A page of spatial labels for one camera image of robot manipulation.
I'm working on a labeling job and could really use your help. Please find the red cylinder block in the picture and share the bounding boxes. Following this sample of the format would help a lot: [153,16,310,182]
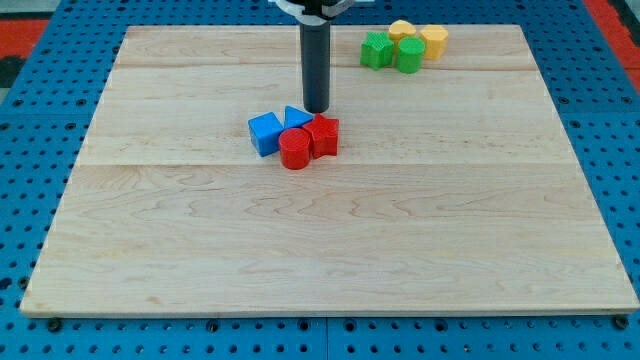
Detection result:
[279,128,311,170]

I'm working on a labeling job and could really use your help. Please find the red star block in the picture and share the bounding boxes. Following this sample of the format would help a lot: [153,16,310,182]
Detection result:
[303,114,339,159]

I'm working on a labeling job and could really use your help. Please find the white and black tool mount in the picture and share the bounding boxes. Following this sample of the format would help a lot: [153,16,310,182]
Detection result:
[274,0,356,25]

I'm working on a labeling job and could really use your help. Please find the green star block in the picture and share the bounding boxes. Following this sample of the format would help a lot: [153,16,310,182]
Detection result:
[360,32,394,70]

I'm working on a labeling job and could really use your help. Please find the green cylinder block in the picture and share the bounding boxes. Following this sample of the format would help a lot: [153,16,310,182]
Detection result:
[396,37,426,74]

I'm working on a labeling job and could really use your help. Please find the blue triangle block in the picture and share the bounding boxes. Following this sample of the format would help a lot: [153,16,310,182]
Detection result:
[284,105,314,129]

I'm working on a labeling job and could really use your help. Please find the yellow heart block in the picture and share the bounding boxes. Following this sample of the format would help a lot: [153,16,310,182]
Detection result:
[388,20,416,45]

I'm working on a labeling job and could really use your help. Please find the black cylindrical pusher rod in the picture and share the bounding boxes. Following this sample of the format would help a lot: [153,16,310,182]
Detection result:
[300,22,331,113]

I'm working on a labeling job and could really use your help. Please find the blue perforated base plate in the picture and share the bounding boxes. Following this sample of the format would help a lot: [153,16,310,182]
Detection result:
[1,1,639,359]

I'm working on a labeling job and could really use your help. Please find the light wooden board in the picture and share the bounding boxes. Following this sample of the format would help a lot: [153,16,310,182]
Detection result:
[20,25,639,318]

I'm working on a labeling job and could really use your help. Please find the yellow hexagon block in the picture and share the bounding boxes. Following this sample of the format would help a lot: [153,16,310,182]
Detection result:
[420,24,449,60]

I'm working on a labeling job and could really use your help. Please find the blue cube block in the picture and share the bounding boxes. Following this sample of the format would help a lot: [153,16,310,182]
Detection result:
[248,112,284,157]

